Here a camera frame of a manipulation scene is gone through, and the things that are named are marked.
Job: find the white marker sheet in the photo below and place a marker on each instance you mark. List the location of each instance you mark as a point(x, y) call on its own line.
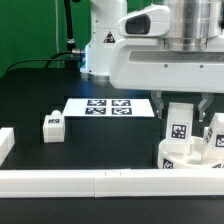
point(108, 108)

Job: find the white U-shaped fence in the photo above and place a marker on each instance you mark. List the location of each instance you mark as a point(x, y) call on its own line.
point(111, 183)

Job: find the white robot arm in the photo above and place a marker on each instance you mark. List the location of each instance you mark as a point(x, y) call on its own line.
point(170, 45)

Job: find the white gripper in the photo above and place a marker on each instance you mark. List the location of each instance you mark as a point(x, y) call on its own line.
point(144, 64)

